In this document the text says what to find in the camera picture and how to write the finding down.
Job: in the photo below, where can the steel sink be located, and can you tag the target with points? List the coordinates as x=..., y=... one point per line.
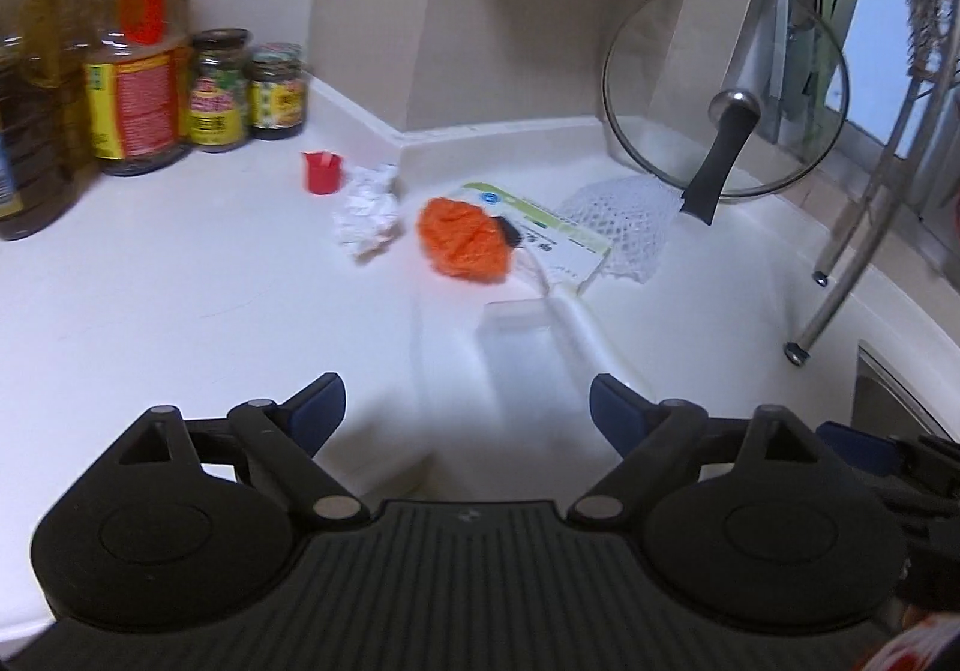
x=907, y=386

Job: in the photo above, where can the tall glass jar yellow label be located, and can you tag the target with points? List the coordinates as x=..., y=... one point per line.
x=219, y=101

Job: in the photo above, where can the glass pot lid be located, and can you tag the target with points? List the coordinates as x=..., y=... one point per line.
x=675, y=116

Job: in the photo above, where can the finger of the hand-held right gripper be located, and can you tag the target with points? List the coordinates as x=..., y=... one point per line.
x=855, y=442

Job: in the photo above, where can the white foam fruit net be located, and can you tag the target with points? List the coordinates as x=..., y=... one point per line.
x=626, y=228

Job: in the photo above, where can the dark olive oil bottle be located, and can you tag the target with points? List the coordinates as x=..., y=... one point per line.
x=64, y=56

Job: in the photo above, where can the blue label oil bottle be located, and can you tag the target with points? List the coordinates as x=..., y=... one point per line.
x=30, y=176

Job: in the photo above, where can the clear plastic tray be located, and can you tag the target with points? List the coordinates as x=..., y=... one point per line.
x=525, y=348

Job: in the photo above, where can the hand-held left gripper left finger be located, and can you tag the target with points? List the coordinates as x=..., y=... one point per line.
x=322, y=408

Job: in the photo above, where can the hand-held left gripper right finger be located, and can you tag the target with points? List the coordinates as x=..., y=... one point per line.
x=611, y=412

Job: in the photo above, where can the white green paper package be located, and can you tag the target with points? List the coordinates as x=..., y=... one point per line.
x=555, y=232

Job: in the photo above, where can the orange mesh net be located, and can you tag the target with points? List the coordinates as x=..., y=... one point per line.
x=461, y=240

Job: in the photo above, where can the steel knife rack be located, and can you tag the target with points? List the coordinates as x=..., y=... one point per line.
x=802, y=41

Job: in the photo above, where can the small red measuring cap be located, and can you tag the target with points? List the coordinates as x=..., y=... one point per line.
x=322, y=174

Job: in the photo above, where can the steel dish rack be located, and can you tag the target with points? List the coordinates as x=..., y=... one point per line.
x=862, y=228

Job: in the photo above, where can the short yellow label sauce jar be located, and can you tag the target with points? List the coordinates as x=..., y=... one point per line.
x=277, y=101

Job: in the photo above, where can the white paper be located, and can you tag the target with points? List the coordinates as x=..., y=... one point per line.
x=366, y=213

